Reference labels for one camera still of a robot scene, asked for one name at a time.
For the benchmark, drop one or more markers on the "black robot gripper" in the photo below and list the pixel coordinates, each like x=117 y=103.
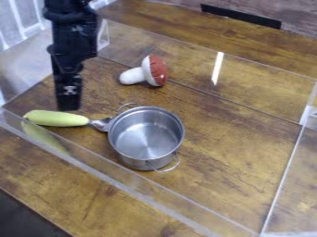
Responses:
x=73 y=31

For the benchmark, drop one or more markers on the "green handled metal spoon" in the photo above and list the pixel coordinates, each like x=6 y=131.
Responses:
x=63 y=119

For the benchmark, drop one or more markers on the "small stainless steel pot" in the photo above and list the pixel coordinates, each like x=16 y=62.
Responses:
x=144 y=135

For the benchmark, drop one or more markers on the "red white toy mushroom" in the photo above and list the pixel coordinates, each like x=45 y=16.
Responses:
x=151 y=71

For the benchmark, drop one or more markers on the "black strip on table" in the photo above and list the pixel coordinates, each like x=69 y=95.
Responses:
x=232 y=14

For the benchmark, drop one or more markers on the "clear acrylic triangular bracket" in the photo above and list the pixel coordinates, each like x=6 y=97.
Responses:
x=103 y=34

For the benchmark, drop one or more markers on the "clear acrylic enclosure wall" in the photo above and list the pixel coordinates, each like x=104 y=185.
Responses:
x=242 y=88

